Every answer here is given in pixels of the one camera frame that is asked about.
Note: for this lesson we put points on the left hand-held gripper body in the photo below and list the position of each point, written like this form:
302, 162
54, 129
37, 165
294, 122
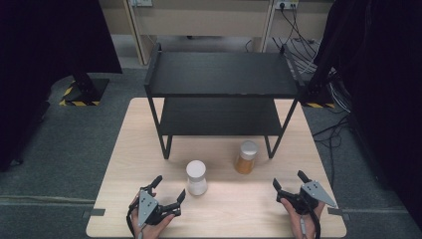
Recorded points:
147, 205

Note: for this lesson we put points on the person's right hand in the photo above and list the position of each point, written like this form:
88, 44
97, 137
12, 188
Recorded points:
298, 222

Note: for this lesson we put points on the black curtain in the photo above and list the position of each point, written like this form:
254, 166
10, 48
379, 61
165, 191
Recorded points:
384, 83
43, 66

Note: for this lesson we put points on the person's left hand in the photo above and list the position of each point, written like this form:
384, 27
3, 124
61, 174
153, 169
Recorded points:
156, 227

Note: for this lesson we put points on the grey tape piece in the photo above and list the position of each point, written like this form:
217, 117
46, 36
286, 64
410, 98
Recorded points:
337, 212
95, 212

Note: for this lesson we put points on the white wall socket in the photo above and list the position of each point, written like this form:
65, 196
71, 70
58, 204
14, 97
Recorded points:
286, 4
142, 2

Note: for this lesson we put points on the jar of white powder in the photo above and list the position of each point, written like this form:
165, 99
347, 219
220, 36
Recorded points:
196, 179

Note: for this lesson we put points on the jar of orange powder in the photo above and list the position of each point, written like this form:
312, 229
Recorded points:
246, 159

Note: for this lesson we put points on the stand base with hazard tape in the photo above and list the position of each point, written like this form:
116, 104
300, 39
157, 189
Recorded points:
318, 96
84, 91

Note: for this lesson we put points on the black two-tier shelf rack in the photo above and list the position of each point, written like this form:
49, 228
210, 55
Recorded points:
219, 74

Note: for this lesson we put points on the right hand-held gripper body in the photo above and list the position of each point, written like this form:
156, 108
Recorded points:
315, 194

